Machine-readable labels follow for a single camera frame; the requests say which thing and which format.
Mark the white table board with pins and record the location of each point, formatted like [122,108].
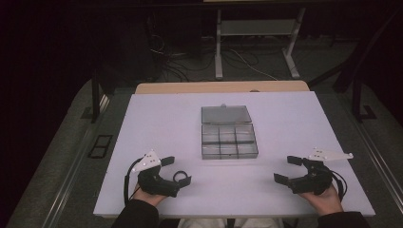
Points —
[177,126]

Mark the metal floor rail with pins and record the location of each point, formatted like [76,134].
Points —
[377,158]
[68,177]

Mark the wooden table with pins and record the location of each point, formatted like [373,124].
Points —
[190,87]

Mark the person's right hand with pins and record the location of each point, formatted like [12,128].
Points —
[328,202]

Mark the person's left hand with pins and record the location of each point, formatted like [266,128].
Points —
[149,199]

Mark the white metal stand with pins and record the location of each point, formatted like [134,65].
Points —
[258,28]

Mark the black metal stand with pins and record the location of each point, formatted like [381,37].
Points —
[357,98]
[95,95]

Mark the clear plastic compartment box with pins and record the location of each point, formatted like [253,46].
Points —
[228,139]

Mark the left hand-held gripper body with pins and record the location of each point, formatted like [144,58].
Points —
[152,182]

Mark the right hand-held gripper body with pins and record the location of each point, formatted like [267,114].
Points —
[312,183]

